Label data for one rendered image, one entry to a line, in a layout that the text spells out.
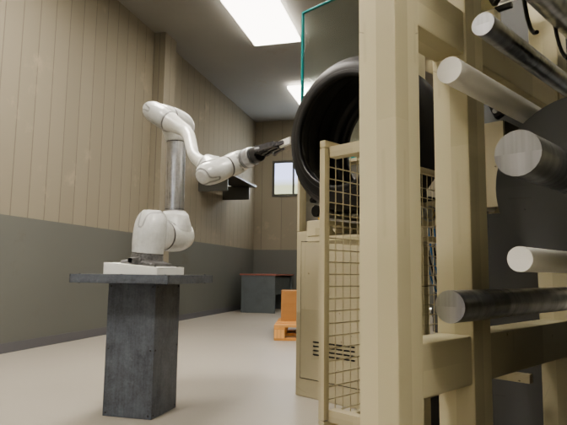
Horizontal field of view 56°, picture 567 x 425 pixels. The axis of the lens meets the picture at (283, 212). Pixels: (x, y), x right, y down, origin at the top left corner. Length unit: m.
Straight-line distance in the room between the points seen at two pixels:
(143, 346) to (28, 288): 2.57
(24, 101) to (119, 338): 2.93
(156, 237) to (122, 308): 0.36
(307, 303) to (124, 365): 1.00
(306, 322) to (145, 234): 1.00
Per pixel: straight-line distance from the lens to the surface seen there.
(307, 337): 3.00
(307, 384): 3.04
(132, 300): 2.63
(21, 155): 5.03
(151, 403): 2.64
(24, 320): 5.07
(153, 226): 2.66
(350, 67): 2.00
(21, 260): 4.98
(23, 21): 5.30
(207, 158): 2.42
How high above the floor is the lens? 0.67
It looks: 6 degrees up
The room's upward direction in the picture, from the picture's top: 1 degrees clockwise
